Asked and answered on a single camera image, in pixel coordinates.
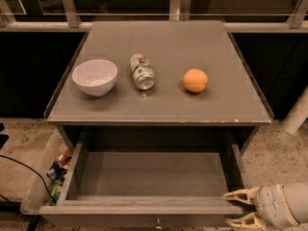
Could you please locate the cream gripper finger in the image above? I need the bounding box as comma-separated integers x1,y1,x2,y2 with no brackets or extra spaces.
222,187,260,205
225,212,267,230

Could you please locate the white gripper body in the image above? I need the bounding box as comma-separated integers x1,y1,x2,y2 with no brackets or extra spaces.
253,184,299,230

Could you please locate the grey top drawer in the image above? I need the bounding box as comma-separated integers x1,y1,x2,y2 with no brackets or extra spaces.
39,144,251,228

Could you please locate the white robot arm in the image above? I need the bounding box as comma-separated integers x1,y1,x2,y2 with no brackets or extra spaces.
222,88,308,230

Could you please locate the grey drawer cabinet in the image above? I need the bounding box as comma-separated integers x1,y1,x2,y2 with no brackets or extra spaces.
47,21,272,152

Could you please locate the orange fruit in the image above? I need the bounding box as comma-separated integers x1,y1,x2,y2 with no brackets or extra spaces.
183,68,209,93

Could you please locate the green white soda can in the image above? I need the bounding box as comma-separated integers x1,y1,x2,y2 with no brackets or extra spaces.
130,53,155,90

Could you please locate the green snack bag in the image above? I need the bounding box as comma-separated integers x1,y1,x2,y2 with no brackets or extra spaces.
48,183,63,206

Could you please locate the blue snack packet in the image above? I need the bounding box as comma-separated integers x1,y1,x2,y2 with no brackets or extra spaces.
47,163,67,186

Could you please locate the white bowl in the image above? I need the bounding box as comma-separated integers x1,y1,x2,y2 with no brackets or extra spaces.
72,60,117,96

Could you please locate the clear plastic bin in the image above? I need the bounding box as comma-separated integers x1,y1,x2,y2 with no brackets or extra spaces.
20,132,64,216

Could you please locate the metal window railing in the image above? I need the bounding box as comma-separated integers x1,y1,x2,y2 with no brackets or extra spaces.
0,0,308,33

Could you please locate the black cable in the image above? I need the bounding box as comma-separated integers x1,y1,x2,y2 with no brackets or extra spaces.
0,154,59,231

